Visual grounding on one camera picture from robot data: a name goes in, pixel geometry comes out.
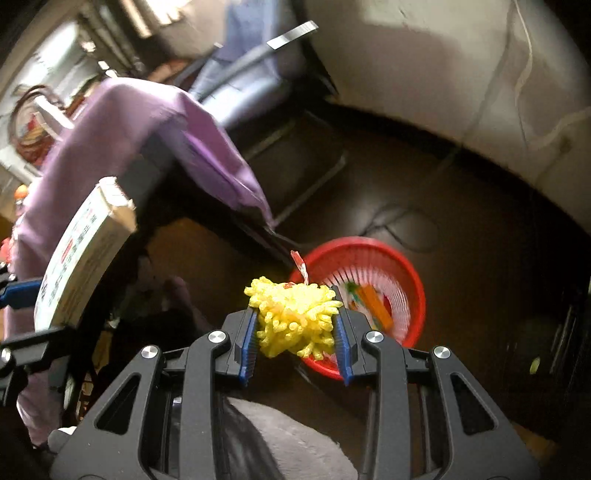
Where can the round embroidered wooden screen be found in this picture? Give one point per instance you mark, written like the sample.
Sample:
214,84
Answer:
36,122

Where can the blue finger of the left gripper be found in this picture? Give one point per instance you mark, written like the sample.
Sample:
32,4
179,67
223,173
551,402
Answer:
18,294
37,350

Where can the purple printed tablecloth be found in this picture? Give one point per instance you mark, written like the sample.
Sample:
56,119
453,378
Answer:
135,131

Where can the orange fruit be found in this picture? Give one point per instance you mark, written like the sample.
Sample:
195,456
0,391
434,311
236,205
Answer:
21,192

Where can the red white candy wrapper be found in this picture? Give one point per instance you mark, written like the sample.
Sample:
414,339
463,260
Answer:
301,267

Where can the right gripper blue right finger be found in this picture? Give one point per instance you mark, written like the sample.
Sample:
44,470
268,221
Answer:
465,433

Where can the yellow foam fruit net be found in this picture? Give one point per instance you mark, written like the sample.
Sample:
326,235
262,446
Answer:
294,317

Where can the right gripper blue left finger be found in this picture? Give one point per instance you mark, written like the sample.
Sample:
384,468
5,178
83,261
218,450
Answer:
166,416

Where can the red plastic trash basket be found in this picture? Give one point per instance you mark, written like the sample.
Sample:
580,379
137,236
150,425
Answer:
376,280

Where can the green white milk carton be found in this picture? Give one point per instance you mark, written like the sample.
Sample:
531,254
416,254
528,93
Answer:
353,297

